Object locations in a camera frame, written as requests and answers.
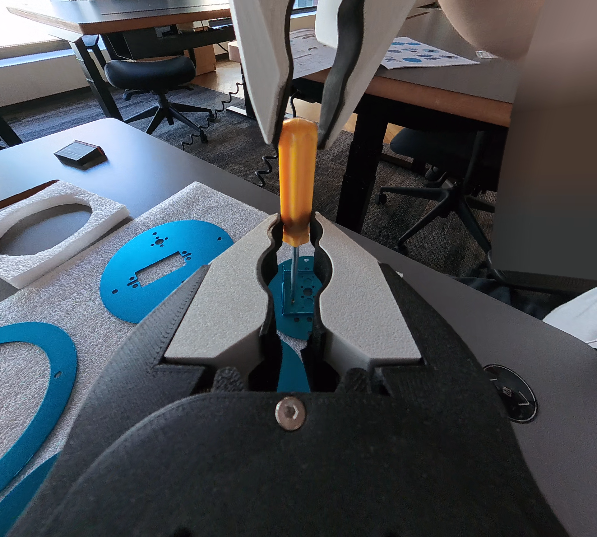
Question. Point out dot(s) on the printed instruction booklet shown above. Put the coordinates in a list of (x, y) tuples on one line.
[(419, 56)]

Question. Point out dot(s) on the small black box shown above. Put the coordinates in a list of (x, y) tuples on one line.
[(77, 154)]

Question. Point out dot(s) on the white foam block with hole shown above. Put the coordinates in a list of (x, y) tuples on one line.
[(112, 212)]

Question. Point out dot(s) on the small clear plastic bag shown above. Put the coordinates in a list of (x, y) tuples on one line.
[(485, 55)]

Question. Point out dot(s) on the cardboard box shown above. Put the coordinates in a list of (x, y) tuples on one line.
[(204, 60)]

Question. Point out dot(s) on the black saddle stool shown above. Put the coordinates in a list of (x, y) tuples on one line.
[(149, 70)]

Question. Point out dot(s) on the grey desk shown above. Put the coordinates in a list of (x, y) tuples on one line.
[(163, 159)]

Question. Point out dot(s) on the small blue perforated disc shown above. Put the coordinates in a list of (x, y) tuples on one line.
[(298, 330)]

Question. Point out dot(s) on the black office chair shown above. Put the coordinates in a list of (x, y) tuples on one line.
[(419, 145)]

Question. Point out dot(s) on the blue disc with rectangular cutout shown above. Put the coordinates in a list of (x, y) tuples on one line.
[(116, 275)]

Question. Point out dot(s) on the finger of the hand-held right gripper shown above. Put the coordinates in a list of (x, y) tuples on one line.
[(382, 9), (256, 9)]

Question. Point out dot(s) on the blue metal bracket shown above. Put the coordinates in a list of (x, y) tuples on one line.
[(301, 308)]

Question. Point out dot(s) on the round black desk control button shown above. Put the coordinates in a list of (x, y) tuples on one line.
[(517, 406)]

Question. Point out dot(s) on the white foam sheet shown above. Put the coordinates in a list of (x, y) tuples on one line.
[(93, 345)]

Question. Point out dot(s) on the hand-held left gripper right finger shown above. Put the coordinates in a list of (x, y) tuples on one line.
[(368, 313)]

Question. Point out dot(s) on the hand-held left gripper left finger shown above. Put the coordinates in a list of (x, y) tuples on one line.
[(224, 313)]

